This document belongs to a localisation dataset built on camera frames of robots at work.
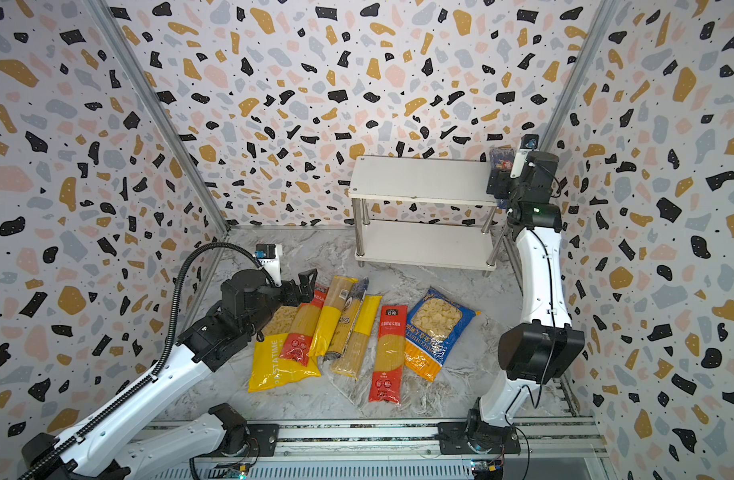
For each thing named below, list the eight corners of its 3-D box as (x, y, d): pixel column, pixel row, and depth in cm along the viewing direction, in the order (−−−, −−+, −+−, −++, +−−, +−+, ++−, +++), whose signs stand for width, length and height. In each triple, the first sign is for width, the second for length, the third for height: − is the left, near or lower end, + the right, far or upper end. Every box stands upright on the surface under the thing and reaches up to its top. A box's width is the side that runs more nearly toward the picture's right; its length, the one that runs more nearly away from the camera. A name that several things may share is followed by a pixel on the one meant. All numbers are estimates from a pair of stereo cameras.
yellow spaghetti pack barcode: (303, 356, 90) (298, 347, 85) (337, 280, 108) (335, 269, 103) (326, 362, 89) (322, 354, 84) (357, 284, 107) (355, 274, 102)
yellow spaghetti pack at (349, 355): (332, 372, 86) (330, 367, 83) (361, 298, 102) (361, 291, 99) (355, 379, 85) (354, 374, 82) (381, 303, 101) (381, 296, 98)
